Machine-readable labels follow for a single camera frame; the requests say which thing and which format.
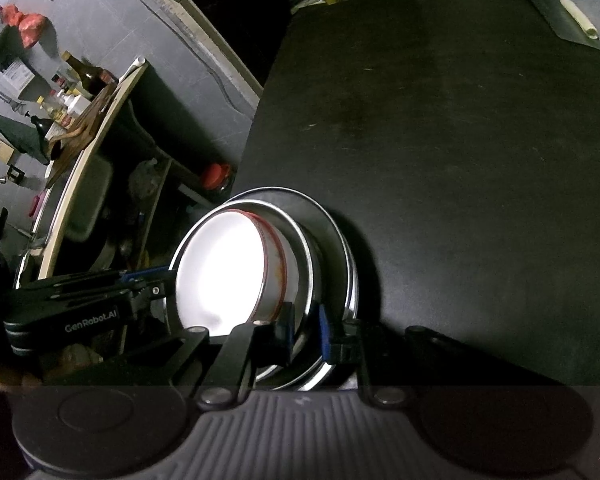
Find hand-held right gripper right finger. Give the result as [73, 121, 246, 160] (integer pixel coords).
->
[318, 304, 571, 408]

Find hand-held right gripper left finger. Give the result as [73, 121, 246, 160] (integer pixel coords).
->
[100, 302, 297, 411]

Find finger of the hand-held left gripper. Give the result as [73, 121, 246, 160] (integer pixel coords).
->
[55, 267, 176, 287]
[130, 282, 171, 322]

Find steel bowl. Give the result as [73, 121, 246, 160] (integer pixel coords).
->
[167, 200, 315, 376]

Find white ceramic bowl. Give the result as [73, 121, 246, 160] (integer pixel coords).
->
[175, 210, 287, 337]

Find shallow wide-rim steel plate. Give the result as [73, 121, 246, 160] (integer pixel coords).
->
[225, 187, 351, 386]

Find person's left hand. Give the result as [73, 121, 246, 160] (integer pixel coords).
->
[0, 357, 43, 391]

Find steel sink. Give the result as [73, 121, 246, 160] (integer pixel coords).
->
[27, 155, 113, 241]

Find wooden counter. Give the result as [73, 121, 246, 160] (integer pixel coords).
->
[37, 62, 148, 281]

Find red-lid jar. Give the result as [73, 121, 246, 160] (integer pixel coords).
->
[200, 162, 233, 193]

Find dark green cloth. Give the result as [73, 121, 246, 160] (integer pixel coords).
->
[0, 106, 51, 166]

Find white rolled paper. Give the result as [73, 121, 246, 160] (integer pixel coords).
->
[119, 57, 146, 81]

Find metal scissors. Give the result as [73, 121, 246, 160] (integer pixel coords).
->
[0, 87, 26, 111]

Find red plastic bag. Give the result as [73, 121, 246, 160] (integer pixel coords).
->
[19, 14, 48, 48]
[0, 4, 28, 26]

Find black power cable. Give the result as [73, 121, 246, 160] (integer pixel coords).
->
[102, 0, 246, 111]

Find white wall box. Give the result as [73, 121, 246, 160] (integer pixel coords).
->
[0, 59, 36, 92]

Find pale door frame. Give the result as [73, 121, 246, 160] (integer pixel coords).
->
[130, 0, 263, 111]

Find cleaver with pale handle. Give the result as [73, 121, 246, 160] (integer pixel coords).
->
[515, 0, 600, 53]

